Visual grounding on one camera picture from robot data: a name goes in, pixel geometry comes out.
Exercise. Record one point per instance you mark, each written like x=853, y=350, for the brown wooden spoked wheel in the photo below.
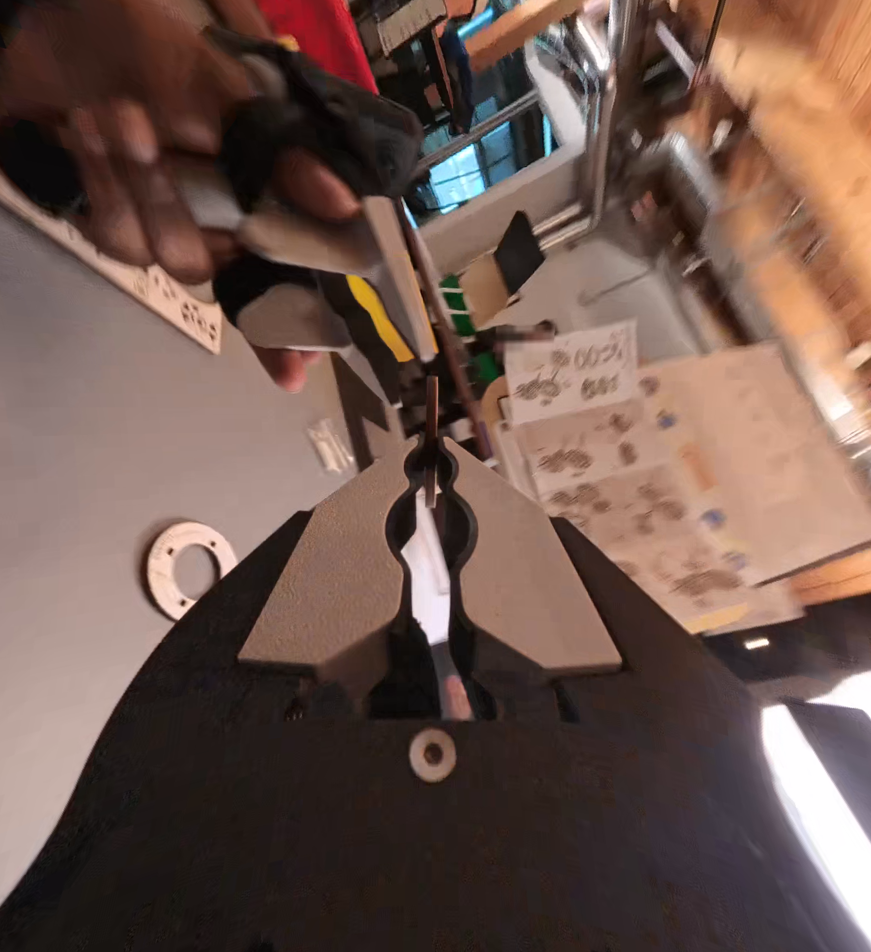
x=432, y=446

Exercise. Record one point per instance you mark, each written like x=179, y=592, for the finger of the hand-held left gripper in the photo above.
x=402, y=282
x=294, y=320

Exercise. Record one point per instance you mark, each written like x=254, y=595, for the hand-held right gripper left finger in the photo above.
x=324, y=587

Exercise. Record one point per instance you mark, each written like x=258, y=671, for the large instruction sheet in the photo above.
x=703, y=461

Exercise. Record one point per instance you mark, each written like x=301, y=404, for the grey desk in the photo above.
x=71, y=446

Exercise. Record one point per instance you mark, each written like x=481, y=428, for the black desk mat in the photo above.
x=365, y=416

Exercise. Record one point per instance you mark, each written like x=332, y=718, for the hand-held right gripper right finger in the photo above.
x=539, y=587

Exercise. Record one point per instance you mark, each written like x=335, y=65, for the small instruction sheet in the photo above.
x=576, y=372

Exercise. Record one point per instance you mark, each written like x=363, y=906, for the small clear plastic bag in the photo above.
x=329, y=445

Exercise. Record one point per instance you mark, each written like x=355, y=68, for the laser-cut wooden puzzle sheet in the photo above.
x=190, y=320

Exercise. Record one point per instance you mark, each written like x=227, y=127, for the person's left hand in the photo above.
x=145, y=186

